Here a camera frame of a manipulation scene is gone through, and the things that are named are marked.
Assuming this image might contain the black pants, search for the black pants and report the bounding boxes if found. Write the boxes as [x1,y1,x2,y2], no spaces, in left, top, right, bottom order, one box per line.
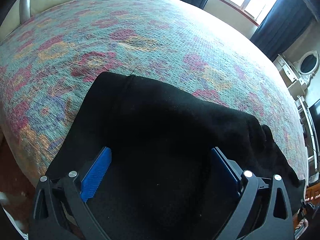
[47,72,305,239]

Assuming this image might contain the black television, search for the black television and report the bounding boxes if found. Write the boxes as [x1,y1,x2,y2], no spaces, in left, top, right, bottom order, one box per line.
[309,100,320,142]

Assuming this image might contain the white vanity dresser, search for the white vanity dresser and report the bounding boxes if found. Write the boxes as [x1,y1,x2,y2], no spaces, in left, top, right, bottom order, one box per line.
[273,54,318,100]

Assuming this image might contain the oval mirror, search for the oval mirror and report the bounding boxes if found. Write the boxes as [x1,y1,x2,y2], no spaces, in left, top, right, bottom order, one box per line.
[299,50,319,75]

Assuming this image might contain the dark blue curtain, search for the dark blue curtain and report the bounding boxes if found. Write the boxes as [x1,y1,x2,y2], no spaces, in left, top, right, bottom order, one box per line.
[250,0,314,61]

